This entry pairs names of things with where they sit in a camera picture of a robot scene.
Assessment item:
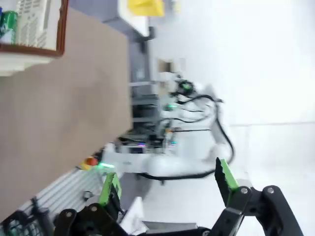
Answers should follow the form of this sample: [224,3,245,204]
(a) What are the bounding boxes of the cream shopping basket brown handles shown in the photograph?
[0,0,70,77]

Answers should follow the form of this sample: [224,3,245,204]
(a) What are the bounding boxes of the control computer unit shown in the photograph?
[115,132,178,155]

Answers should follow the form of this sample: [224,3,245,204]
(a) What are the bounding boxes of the green cider can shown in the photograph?
[0,11,19,45]

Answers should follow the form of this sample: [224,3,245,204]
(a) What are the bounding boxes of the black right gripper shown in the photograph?
[173,77,197,96]

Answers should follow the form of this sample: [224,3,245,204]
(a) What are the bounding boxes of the yellow plastic basket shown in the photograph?
[127,0,165,17]

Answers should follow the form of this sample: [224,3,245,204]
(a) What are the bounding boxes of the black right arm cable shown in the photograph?
[172,94,236,164]

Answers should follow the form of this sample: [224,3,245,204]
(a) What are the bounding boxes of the white side table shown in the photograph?
[117,0,158,40]

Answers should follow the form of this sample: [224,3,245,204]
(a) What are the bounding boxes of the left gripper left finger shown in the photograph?
[53,172,124,236]

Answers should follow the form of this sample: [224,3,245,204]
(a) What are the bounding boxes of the grey cabinet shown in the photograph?
[128,43,161,129]

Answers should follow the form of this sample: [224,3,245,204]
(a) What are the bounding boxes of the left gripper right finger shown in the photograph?
[211,157,305,236]

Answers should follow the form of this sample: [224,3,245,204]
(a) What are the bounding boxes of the red emergency stop button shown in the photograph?
[80,156,99,171]

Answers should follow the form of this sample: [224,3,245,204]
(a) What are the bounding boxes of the aluminium frame rail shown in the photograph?
[31,169,107,212]

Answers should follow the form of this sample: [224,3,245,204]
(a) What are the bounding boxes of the black plastic crate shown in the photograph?
[0,207,55,236]

